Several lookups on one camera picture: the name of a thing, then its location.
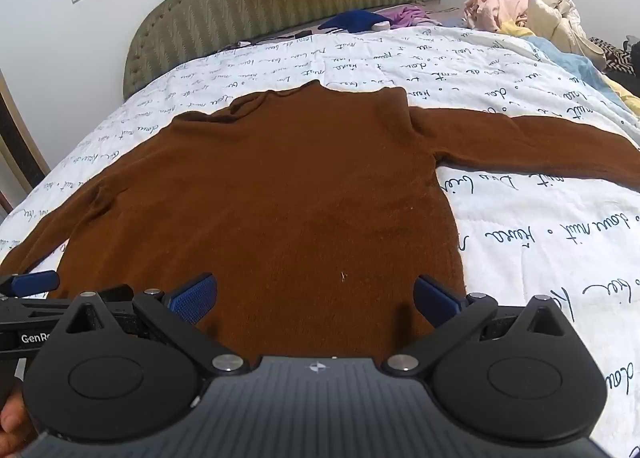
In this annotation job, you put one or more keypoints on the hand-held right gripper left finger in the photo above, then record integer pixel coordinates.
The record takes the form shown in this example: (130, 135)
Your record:
(197, 295)

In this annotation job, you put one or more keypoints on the brown knit sweater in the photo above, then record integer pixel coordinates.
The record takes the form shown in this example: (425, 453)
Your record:
(280, 188)

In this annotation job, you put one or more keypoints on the small white object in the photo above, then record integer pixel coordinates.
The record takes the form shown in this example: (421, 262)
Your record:
(382, 25)

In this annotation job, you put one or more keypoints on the wooden door frame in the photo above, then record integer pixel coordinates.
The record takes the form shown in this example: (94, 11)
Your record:
(20, 138)

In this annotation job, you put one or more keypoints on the dark clothing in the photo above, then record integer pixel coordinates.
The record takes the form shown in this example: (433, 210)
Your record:
(630, 63)

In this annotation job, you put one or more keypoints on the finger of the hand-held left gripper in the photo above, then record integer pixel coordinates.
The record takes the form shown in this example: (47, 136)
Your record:
(32, 283)

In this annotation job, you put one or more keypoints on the white blanket with blue script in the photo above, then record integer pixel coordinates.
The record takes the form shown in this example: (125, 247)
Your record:
(525, 218)

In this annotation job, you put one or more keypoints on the yellow cloth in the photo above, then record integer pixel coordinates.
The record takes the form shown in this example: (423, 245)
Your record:
(515, 29)

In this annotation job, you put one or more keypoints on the pink clothes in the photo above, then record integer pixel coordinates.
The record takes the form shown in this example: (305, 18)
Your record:
(500, 0)

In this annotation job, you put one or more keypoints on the light blue cloth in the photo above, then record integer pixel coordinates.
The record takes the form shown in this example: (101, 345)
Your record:
(565, 63)

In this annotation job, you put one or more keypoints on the black and white patterned cloth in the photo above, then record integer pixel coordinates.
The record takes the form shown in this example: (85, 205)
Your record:
(607, 50)

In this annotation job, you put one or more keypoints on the cream puffy jacket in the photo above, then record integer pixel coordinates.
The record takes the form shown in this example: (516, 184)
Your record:
(560, 20)

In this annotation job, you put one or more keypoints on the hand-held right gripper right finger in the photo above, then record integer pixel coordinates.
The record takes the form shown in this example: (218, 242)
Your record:
(435, 300)

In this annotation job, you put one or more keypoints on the purple cloth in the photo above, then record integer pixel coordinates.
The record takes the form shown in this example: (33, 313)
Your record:
(412, 15)

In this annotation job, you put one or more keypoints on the person's left hand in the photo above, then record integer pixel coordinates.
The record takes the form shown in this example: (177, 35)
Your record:
(10, 420)

